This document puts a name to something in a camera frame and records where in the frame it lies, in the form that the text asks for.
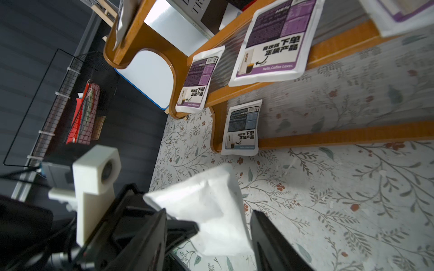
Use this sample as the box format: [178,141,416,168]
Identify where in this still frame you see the black wire side basket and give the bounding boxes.
[1,49,119,168]

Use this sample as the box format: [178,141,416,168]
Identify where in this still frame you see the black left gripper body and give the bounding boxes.
[47,184,199,271]

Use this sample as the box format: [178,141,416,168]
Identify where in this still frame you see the white plain bag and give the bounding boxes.
[143,164,253,257]
[220,99,262,157]

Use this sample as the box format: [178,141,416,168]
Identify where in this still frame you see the white board blue frame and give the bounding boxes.
[115,1,209,112]

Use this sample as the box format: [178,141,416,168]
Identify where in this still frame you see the purple coffee bag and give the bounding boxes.
[175,45,226,114]
[228,0,324,87]
[359,0,434,38]

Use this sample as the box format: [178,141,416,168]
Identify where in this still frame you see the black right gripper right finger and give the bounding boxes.
[250,210,312,271]

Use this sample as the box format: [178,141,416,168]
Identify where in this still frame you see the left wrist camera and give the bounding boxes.
[41,143,122,246]

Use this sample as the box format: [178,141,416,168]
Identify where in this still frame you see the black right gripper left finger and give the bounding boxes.
[101,208,167,271]

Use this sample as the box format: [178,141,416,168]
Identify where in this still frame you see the wooden easel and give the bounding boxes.
[90,0,118,28]

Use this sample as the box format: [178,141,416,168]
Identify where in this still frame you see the orange wooden three-tier shelf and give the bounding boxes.
[103,0,434,154]

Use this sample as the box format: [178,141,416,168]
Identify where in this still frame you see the red folder stack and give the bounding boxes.
[66,81,101,145]

